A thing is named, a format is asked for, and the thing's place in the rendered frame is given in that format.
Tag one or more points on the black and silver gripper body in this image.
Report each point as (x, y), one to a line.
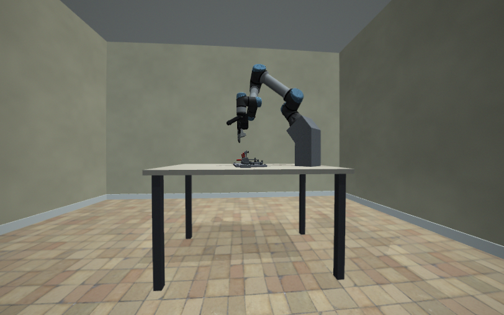
(243, 121)

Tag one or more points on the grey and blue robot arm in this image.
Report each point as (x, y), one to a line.
(292, 97)

